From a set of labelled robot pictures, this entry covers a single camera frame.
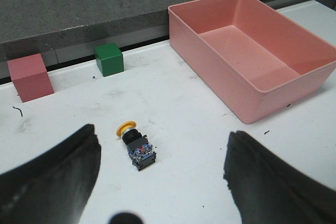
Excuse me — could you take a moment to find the green cube near bin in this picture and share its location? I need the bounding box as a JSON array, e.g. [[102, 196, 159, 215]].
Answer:
[[95, 43, 124, 77]]

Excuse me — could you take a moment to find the dark grey counter ledge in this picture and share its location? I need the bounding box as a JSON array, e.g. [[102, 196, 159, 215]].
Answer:
[[1, 0, 335, 78]]

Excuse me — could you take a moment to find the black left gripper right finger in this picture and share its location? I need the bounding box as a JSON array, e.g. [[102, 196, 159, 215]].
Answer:
[[224, 131, 335, 223]]

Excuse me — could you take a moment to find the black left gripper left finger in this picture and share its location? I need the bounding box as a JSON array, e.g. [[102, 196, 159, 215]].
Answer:
[[1, 124, 101, 223]]

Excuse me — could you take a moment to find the pink plastic bin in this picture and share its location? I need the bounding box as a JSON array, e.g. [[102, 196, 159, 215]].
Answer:
[[168, 0, 335, 124]]

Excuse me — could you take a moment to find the pink cube near bin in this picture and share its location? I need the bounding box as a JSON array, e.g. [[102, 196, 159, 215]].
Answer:
[[7, 54, 54, 103]]

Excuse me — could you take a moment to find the yellow push button switch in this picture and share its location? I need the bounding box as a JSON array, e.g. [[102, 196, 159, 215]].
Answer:
[[116, 121, 156, 171]]

